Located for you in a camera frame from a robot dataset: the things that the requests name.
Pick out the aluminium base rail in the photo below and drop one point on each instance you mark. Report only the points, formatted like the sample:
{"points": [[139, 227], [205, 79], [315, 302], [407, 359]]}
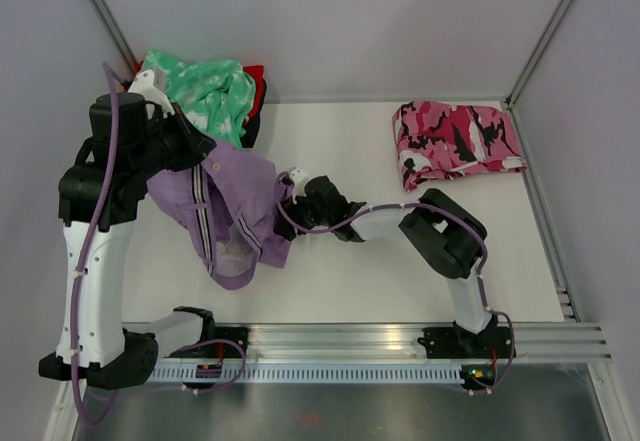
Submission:
{"points": [[544, 342]]}

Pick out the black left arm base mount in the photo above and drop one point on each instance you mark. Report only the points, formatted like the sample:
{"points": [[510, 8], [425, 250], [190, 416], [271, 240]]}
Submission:
{"points": [[227, 342]]}

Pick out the aluminium frame post left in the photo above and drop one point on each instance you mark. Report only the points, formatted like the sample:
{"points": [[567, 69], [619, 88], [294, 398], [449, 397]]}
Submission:
{"points": [[107, 19]]}

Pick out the white slotted cable duct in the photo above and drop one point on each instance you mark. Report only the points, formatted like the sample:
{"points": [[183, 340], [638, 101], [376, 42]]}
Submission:
{"points": [[292, 373]]}

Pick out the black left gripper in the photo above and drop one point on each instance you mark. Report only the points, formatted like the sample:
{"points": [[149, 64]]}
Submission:
{"points": [[196, 144]]}

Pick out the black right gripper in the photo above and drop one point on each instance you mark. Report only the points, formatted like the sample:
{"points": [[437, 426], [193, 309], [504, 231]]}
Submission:
{"points": [[292, 209]]}

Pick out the purple trousers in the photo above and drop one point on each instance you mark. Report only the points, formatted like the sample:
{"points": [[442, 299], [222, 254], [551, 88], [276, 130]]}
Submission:
{"points": [[227, 203]]}

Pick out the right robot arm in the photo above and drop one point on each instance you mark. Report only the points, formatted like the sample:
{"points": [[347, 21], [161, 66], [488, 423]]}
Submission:
{"points": [[448, 238]]}

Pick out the aluminium frame post right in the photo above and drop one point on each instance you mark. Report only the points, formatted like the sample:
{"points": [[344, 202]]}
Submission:
{"points": [[561, 10]]}

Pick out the pink camouflage trousers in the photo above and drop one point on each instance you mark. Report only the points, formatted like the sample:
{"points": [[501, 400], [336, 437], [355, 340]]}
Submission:
{"points": [[440, 141]]}

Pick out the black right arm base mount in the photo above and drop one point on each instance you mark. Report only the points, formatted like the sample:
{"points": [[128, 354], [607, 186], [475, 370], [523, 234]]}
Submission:
{"points": [[449, 343]]}

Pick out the aluminium frame post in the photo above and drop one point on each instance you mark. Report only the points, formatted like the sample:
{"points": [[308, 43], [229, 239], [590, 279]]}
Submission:
{"points": [[561, 10], [107, 19]]}

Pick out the black garment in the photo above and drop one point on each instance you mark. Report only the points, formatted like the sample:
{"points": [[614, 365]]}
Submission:
{"points": [[252, 123]]}

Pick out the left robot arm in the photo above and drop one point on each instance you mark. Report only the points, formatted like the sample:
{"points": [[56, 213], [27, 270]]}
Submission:
{"points": [[136, 134]]}

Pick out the red garment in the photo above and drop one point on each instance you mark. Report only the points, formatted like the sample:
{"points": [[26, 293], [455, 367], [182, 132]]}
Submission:
{"points": [[217, 89]]}

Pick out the green tie-dye garment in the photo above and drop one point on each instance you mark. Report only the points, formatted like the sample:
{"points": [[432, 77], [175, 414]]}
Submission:
{"points": [[226, 130]]}

